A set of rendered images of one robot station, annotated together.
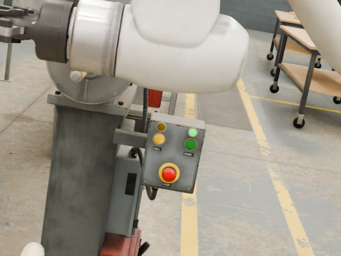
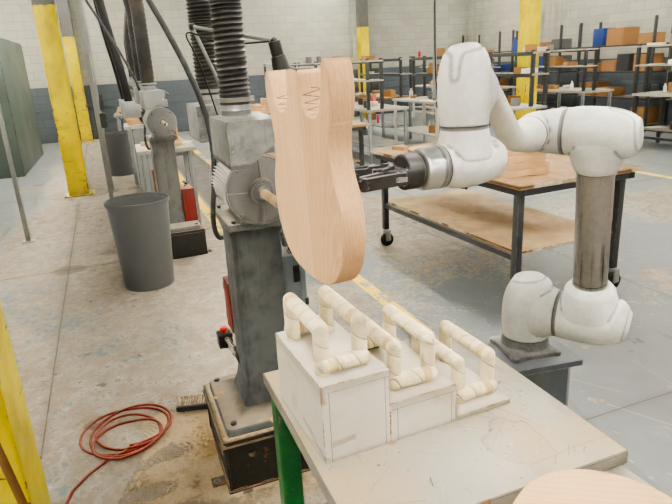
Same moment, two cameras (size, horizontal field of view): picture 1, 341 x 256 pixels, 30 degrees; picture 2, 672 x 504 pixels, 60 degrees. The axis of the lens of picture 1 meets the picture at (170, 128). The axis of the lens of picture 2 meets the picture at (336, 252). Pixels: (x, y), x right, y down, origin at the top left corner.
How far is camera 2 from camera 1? 0.77 m
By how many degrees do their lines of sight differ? 19
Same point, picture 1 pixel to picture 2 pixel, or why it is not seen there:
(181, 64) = (484, 169)
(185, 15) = (483, 142)
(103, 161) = (275, 263)
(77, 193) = (262, 293)
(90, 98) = (268, 218)
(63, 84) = (245, 214)
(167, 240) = not seen: hidden behind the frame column
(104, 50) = (446, 173)
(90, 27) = (437, 163)
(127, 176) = (292, 268)
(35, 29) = (410, 173)
